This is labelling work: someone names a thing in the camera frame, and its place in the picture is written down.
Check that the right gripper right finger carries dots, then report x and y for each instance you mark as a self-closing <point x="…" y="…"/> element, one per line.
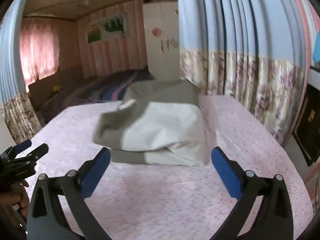
<point x="274" y="219"/>

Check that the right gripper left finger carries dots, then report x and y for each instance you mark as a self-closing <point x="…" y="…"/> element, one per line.
<point x="46" y="218"/>

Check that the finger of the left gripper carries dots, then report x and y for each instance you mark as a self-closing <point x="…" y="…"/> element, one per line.
<point x="21" y="147"/>
<point x="37" y="153"/>

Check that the grey and white garment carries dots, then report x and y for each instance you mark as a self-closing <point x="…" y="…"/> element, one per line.
<point x="158" y="122"/>

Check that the person's left hand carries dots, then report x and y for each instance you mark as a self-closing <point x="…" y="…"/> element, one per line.
<point x="18" y="196"/>

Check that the brown sofa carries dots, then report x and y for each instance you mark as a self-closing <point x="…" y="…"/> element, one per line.
<point x="49" y="95"/>

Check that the striped blue pink blanket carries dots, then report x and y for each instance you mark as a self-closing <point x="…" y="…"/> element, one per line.
<point x="111" y="88"/>

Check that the pink window curtain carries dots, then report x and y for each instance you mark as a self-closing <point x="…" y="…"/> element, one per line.
<point x="39" y="50"/>

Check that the blue cloth on dispenser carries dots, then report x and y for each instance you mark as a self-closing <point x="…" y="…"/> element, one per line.
<point x="316" y="51"/>

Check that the blue floral curtain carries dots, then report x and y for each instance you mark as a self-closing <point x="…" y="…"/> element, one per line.
<point x="256" y="51"/>

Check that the white wardrobe with flower stickers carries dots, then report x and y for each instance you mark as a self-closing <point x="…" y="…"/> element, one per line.
<point x="162" y="40"/>

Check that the green wall picture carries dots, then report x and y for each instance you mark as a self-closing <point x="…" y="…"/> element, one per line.
<point x="107" y="28"/>

